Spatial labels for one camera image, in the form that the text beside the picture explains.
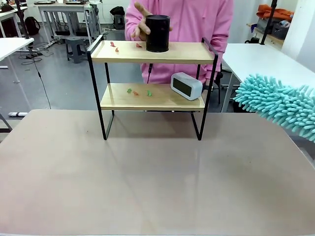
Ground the person's right hand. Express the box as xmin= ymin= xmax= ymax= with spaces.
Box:
xmin=130 ymin=1 xmax=151 ymax=41

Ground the black cylindrical tin can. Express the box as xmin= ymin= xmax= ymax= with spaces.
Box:
xmin=145 ymin=14 xmax=171 ymax=53

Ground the teal chenille duster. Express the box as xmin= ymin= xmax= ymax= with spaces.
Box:
xmin=232 ymin=73 xmax=315 ymax=143

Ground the two-tier wood metal shelf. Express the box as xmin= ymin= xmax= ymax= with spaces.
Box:
xmin=86 ymin=34 xmax=219 ymax=141

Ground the black stool with bag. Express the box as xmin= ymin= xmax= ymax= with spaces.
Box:
xmin=109 ymin=6 xmax=126 ymax=27

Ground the person in pink hoodie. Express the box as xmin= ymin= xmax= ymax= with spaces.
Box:
xmin=124 ymin=0 xmax=234 ymax=86

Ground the grey plastic stool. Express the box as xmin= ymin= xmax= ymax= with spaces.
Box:
xmin=64 ymin=37 xmax=90 ymax=64

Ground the white digital alarm clock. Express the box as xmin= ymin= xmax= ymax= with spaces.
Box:
xmin=170 ymin=72 xmax=203 ymax=101

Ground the white-framed wooden desk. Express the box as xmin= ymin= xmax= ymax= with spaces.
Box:
xmin=33 ymin=0 xmax=101 ymax=45

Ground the black backpack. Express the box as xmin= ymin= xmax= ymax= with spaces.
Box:
xmin=24 ymin=16 xmax=41 ymax=35

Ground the black stand pole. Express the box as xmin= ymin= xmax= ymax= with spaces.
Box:
xmin=260 ymin=0 xmax=278 ymax=46
xmin=15 ymin=0 xmax=30 ymax=40

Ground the large white table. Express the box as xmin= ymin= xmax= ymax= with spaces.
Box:
xmin=220 ymin=43 xmax=315 ymax=113

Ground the orange cloth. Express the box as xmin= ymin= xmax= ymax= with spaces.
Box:
xmin=256 ymin=4 xmax=295 ymax=23

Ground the white table with pole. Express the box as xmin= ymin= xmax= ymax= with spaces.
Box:
xmin=0 ymin=37 xmax=35 ymax=84

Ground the black storage crate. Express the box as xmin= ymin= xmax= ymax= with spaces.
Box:
xmin=271 ymin=22 xmax=290 ymax=40

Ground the black floor cable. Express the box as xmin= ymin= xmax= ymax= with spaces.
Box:
xmin=21 ymin=43 xmax=53 ymax=110

